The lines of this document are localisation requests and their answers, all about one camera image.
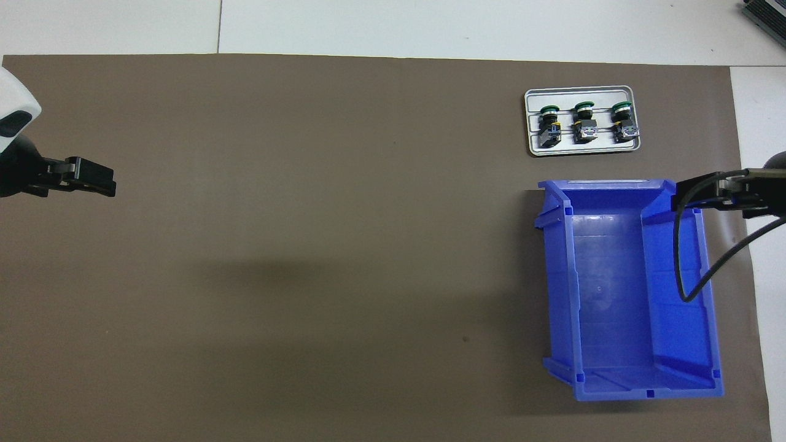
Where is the silver metal tray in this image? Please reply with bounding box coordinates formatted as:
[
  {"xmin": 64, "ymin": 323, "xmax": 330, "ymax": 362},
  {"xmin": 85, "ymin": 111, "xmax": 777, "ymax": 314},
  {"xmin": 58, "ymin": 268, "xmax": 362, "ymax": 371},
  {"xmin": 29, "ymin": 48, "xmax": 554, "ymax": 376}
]
[{"xmin": 524, "ymin": 85, "xmax": 642, "ymax": 157}]

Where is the green push button yellow block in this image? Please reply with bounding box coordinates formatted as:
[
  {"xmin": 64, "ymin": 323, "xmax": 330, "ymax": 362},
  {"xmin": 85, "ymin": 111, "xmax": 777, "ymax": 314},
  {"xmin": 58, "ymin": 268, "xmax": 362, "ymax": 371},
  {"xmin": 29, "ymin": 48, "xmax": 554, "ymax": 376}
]
[{"xmin": 539, "ymin": 106, "xmax": 564, "ymax": 150}]

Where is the grey ribbed device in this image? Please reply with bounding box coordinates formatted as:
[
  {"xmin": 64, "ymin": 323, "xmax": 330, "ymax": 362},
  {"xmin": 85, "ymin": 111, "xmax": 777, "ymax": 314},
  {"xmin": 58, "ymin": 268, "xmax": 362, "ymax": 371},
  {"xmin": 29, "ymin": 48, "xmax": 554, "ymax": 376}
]
[{"xmin": 740, "ymin": 0, "xmax": 786, "ymax": 42}]

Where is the brown table mat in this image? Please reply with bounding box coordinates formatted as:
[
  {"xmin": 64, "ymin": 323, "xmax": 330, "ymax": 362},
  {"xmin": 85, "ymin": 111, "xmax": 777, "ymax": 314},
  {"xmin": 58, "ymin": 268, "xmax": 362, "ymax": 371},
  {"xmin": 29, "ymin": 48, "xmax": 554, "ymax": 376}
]
[{"xmin": 0, "ymin": 54, "xmax": 773, "ymax": 442}]

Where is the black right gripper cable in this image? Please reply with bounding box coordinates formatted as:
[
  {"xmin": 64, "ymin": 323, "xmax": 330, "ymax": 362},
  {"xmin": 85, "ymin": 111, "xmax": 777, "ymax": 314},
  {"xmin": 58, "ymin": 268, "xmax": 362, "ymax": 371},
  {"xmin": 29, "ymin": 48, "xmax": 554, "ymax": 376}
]
[{"xmin": 673, "ymin": 177, "xmax": 786, "ymax": 302}]

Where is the blue plastic storage bin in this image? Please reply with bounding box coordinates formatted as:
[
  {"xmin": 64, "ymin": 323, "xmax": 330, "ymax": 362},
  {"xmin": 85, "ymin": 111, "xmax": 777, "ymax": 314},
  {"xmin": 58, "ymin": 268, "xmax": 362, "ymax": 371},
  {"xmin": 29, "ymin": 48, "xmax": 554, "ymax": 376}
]
[{"xmin": 533, "ymin": 178, "xmax": 725, "ymax": 403}]

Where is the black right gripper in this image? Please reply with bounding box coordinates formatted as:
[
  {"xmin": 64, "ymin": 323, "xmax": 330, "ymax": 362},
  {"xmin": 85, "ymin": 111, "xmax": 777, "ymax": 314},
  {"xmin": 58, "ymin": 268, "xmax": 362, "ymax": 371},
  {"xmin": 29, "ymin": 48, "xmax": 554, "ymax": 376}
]
[{"xmin": 671, "ymin": 150, "xmax": 786, "ymax": 219}]

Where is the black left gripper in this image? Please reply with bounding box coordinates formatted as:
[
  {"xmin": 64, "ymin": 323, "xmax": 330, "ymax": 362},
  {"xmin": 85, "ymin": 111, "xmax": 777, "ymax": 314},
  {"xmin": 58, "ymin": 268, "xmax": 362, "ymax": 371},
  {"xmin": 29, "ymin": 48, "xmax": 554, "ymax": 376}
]
[{"xmin": 0, "ymin": 136, "xmax": 117, "ymax": 198}]

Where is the green push button switch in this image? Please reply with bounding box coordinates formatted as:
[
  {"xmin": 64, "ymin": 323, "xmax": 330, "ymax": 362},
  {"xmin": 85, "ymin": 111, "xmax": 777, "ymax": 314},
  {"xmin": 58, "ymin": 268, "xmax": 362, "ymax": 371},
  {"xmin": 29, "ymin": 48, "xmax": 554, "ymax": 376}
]
[{"xmin": 572, "ymin": 101, "xmax": 599, "ymax": 145}]

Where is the green push button grey block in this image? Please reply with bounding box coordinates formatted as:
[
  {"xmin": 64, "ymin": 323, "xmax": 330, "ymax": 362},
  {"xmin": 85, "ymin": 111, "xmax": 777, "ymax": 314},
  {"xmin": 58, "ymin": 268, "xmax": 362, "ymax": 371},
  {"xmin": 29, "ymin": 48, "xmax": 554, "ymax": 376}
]
[{"xmin": 610, "ymin": 101, "xmax": 640, "ymax": 145}]

